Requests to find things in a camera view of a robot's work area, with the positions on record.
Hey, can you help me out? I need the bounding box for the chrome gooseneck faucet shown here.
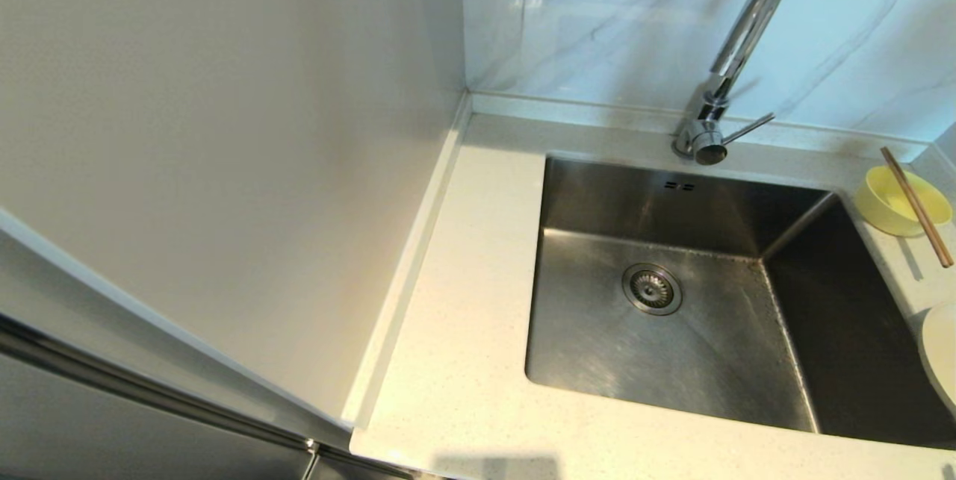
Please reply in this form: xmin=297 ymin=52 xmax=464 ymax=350
xmin=672 ymin=0 xmax=802 ymax=166

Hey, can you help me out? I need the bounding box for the yellow bowl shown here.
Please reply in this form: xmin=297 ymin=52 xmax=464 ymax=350
xmin=854 ymin=165 xmax=953 ymax=237

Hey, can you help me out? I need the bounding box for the white plate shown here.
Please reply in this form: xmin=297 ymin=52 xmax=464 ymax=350
xmin=919 ymin=302 xmax=956 ymax=415

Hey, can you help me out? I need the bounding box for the stainless steel sink basin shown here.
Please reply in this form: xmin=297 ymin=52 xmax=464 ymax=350
xmin=525 ymin=154 xmax=956 ymax=451

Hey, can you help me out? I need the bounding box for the round metal drain strainer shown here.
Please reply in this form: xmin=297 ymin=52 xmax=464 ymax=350
xmin=622 ymin=264 xmax=683 ymax=316

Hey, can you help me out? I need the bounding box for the stainless steel appliance front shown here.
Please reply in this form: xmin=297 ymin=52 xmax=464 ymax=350
xmin=0 ymin=308 xmax=419 ymax=480

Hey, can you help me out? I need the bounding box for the chrome bar handle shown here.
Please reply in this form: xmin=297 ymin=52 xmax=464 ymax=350
xmin=0 ymin=312 xmax=322 ymax=480

